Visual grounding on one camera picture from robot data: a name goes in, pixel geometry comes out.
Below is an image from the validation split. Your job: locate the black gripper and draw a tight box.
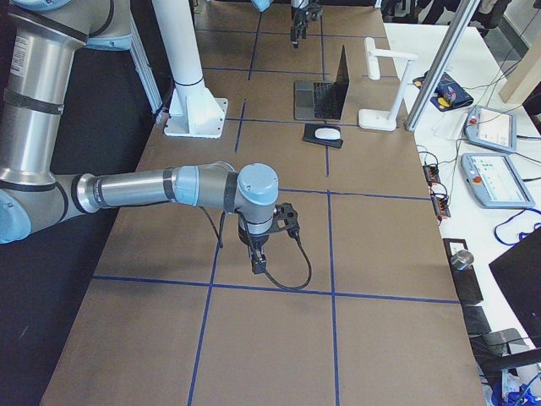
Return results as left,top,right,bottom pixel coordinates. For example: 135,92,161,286
290,3,323,49
237,202,300,254

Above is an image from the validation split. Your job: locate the grey laptop computer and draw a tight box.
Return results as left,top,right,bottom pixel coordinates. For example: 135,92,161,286
293,47,350,121

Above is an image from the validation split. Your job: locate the black mouse pad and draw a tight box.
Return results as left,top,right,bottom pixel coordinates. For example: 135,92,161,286
303,123,343,149

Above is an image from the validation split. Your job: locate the white wireless mouse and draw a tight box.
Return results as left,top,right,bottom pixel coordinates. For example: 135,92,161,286
314,127,341,140

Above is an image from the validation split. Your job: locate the white desk lamp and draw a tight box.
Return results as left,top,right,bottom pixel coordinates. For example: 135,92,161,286
358,37,418,131

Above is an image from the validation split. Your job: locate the small relay board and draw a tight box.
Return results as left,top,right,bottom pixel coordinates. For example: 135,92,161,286
423,164,440,186
430,193,451,220

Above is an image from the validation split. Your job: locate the space pattern pencil case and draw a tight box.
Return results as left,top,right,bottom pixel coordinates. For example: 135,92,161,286
429,73,473,112

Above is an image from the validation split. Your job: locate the metal cylinder weight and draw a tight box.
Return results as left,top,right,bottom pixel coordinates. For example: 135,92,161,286
450,250,474,272

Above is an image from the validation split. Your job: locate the far teach pendant tablet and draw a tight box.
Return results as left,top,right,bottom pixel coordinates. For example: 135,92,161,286
463,106,516,153

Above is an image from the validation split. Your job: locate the teach pendant tablet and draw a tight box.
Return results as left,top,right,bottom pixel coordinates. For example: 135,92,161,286
463,106,516,153
460,153,535,209

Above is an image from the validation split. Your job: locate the near teach pendant tablet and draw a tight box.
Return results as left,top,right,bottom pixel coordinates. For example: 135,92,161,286
460,153,535,209

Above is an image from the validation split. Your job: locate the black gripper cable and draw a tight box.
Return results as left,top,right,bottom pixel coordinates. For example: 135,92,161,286
198,205,314,292

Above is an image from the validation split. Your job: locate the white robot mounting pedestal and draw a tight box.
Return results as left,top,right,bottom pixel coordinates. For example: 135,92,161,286
152,0,228,139

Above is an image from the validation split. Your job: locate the aluminium frame post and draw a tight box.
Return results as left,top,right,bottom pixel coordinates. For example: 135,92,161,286
405,0,480,132

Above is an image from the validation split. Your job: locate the blue lanyard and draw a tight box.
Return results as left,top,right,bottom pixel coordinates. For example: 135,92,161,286
494,206,541,246

